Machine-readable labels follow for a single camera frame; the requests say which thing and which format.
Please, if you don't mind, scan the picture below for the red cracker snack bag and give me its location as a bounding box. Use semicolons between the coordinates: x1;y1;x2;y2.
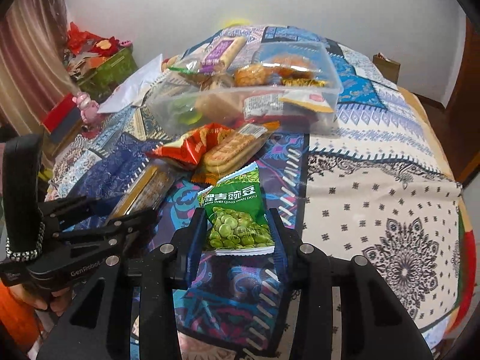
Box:
146;123;234;170

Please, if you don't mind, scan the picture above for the green pea snack bag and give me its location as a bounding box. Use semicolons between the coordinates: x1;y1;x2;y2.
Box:
197;162;275;256

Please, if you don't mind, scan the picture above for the toast slice snack pack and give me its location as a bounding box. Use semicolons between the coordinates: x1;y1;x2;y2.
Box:
194;88;248;125

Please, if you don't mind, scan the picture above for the left hand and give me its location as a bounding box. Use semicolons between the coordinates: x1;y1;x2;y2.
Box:
7;284;72;316

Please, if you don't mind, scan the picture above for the orange left sleeve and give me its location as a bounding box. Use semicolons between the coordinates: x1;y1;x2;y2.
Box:
1;283;41;353

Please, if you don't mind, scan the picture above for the golden wafer bar pack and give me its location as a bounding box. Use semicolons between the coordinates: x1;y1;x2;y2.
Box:
106;162;179;221

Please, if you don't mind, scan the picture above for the red box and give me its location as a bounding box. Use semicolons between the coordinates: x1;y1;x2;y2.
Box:
41;94;81;144

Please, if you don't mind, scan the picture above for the patchwork blue bed quilt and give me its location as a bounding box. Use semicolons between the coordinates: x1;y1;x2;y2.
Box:
85;25;475;359

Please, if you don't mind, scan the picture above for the pink plush toy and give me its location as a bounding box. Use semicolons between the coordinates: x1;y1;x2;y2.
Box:
72;92;101;126

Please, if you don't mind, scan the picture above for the green storage box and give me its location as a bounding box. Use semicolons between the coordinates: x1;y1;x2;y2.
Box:
77;48;138;102

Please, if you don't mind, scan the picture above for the striped brown curtain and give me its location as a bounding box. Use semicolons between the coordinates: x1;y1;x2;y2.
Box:
1;0;77;135

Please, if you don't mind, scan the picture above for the red decorations pile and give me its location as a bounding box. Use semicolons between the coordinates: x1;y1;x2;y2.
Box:
67;22;133;57

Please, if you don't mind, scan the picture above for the biscuit stack clear pack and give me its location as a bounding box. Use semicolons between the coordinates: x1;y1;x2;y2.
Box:
191;121;280;185

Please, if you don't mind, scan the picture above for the brown wooden door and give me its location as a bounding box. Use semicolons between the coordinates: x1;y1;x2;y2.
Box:
443;20;480;183

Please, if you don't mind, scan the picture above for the red white snack packet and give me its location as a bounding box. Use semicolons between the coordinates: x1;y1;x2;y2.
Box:
243;90;335;119

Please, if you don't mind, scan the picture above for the clear plastic storage box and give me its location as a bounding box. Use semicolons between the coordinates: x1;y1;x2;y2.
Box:
145;41;343;136

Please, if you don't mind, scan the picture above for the brown cardboard box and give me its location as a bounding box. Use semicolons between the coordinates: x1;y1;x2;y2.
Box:
373;53;401;84

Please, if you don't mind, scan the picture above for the purple label biscuit bar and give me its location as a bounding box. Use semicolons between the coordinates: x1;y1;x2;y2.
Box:
199;36;247;73

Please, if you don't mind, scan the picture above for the yellow snack packet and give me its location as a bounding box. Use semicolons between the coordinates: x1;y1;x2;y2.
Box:
281;78;329;88

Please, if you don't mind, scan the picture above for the fried snack clear bag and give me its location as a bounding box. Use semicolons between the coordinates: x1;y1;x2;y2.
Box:
233;54;321;87

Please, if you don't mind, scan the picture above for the yellow hoop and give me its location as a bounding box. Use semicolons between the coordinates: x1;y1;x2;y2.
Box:
223;18;251;29

